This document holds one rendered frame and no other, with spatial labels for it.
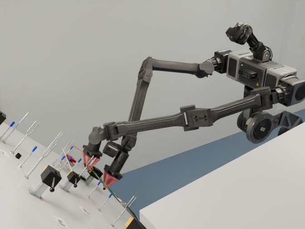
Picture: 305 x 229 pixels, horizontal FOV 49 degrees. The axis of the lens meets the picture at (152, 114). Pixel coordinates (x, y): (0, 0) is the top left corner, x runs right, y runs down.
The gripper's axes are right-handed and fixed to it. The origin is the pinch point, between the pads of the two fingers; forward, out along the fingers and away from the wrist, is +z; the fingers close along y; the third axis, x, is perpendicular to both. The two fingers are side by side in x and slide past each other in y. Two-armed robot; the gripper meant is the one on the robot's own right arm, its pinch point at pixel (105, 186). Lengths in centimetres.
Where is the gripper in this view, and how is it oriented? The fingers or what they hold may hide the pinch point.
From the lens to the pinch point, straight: 174.7
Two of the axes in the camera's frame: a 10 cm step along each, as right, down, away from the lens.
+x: 7.1, 4.1, 5.8
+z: -5.0, 8.7, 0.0
